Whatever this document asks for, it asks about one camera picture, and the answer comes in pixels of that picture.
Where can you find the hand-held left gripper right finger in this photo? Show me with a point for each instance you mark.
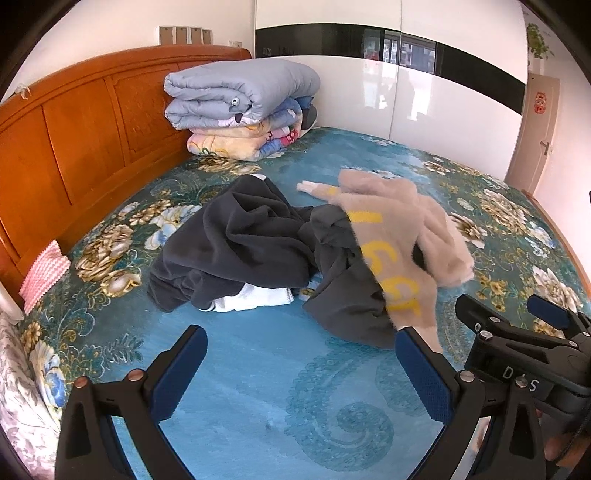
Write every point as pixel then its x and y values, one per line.
pixel 425 378

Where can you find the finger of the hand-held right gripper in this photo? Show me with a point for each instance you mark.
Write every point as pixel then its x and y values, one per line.
pixel 478 313
pixel 548 311

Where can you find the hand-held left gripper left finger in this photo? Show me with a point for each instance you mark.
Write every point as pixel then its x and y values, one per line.
pixel 179 376

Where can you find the beige fuzzy sweater yellow letters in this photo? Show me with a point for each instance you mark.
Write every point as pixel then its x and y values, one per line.
pixel 397 217

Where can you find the person's right hand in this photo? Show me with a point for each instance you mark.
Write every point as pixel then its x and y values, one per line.
pixel 554 445

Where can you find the teal floral bedspread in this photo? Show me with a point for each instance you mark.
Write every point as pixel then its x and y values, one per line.
pixel 258 369

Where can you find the white garment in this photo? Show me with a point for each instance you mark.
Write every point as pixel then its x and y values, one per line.
pixel 249 295

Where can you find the dark grey garment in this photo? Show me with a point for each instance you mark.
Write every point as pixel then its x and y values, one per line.
pixel 351 300

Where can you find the black garment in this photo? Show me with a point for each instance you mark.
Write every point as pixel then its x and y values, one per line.
pixel 221 240

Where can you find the pale floral cloth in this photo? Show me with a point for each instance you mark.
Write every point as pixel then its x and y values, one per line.
pixel 23 406

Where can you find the beige door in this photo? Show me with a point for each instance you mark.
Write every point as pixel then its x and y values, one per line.
pixel 531 147

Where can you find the pink checked cloth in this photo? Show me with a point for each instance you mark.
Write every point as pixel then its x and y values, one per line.
pixel 44 277

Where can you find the red door decoration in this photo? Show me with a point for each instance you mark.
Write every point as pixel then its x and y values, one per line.
pixel 539 102

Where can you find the peach floral folded blanket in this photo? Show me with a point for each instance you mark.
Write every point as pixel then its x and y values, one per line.
pixel 231 141

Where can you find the white wardrobe with black stripe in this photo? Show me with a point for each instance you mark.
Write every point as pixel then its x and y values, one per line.
pixel 351 92

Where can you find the dark pillow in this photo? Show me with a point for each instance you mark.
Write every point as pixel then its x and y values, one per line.
pixel 311 117

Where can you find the orange wooden headboard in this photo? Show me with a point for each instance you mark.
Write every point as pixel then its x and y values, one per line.
pixel 92 129

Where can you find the pink blue patterned folded blanket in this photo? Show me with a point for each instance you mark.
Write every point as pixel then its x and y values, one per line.
pixel 284 134

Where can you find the grey-blue folded quilt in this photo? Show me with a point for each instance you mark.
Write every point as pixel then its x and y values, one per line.
pixel 240 83

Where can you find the green wall plant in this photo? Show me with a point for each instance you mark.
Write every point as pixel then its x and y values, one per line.
pixel 538 41

